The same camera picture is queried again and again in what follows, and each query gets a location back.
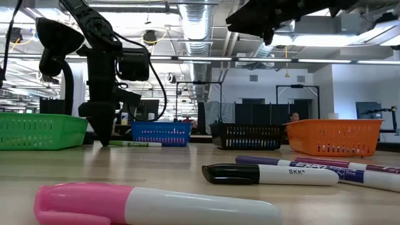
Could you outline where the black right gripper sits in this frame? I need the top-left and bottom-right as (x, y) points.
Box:
(225, 0), (316, 44)

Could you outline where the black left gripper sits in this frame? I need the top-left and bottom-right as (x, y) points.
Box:
(77, 73), (122, 148)

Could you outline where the thin light green marker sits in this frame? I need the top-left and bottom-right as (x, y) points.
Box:
(107, 140), (163, 148)

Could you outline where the blue plastic basket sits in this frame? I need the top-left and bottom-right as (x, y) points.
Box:
(130, 121), (192, 148)

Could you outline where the green plastic basket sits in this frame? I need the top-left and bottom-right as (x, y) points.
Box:
(0, 112), (89, 151)

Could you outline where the orange plastic basket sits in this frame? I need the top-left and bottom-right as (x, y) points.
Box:
(285, 118), (384, 158)

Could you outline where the small black cap marker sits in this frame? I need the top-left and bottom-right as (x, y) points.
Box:
(201, 162), (340, 186)

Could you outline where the thin maroon marker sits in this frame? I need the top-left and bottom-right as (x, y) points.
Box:
(294, 156), (400, 175)

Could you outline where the thin purple marker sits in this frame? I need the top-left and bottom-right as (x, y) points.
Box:
(235, 155), (400, 193)

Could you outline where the black computer monitor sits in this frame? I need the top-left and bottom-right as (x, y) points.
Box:
(136, 99), (160, 123)

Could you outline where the long ceiling light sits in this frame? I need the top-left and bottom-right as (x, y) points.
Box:
(357, 59), (400, 65)
(296, 58), (353, 64)

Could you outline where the small pink cap marker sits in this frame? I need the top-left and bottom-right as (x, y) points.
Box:
(33, 182), (284, 225)

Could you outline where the dark room partition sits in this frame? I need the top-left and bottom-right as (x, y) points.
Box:
(234, 102), (313, 125)

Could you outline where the black ceiling device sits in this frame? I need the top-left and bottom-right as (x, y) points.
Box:
(142, 29), (158, 46)
(8, 27), (23, 43)

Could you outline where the black desk lamp white shade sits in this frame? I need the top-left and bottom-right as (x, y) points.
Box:
(35, 17), (86, 116)

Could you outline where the black plastic basket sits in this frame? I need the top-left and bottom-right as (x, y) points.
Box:
(208, 122), (287, 151)

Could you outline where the dark computer monitor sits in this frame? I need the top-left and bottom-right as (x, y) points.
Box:
(355, 101), (383, 119)

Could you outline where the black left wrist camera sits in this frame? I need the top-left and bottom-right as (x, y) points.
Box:
(120, 88), (142, 109)

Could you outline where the silver ceiling duct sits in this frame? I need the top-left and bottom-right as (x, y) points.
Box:
(177, 0), (216, 103)

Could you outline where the yellow hanging cord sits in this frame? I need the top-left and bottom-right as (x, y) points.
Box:
(283, 45), (290, 78)

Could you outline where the black left wrist camera cable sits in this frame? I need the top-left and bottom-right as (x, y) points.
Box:
(114, 31), (168, 123)

